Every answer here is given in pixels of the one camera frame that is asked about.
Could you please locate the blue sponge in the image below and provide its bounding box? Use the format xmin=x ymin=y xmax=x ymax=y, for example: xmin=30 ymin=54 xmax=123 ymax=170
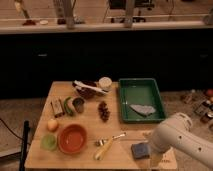
xmin=131 ymin=143 xmax=150 ymax=159

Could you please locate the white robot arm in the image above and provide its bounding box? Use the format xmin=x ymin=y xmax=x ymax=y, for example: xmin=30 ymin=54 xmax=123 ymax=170
xmin=148 ymin=113 xmax=213 ymax=169

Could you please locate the green plastic tray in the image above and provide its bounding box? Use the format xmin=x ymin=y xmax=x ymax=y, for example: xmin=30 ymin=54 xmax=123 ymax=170
xmin=118 ymin=78 xmax=167 ymax=123

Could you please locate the grey cloth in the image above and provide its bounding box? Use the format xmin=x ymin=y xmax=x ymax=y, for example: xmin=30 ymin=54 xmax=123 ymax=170
xmin=130 ymin=104 xmax=156 ymax=116

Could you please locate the bunch of dark grapes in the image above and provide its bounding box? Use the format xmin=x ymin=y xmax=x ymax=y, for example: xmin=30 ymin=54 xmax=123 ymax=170
xmin=98 ymin=101 xmax=110 ymax=122

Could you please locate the orange bowl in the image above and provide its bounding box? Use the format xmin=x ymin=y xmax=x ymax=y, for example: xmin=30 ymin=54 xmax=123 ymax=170
xmin=57 ymin=124 xmax=87 ymax=155

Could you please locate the white cup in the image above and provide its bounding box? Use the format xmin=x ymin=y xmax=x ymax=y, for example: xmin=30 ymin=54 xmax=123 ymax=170
xmin=98 ymin=77 xmax=112 ymax=91

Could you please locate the green pepper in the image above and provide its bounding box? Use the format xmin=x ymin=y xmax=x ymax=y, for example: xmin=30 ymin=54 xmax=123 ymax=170
xmin=64 ymin=97 xmax=74 ymax=116

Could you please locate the light green cup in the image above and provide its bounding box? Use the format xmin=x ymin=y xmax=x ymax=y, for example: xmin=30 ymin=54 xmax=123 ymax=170
xmin=40 ymin=134 xmax=57 ymax=151

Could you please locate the white spatula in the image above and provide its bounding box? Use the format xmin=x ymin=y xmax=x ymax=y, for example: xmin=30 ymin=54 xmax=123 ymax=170
xmin=73 ymin=80 xmax=108 ymax=94

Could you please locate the brown box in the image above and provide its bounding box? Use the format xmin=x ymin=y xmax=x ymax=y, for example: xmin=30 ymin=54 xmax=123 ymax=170
xmin=51 ymin=99 xmax=64 ymax=118

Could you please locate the black stand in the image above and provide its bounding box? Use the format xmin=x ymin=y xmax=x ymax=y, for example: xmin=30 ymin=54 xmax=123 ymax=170
xmin=19 ymin=121 xmax=30 ymax=171

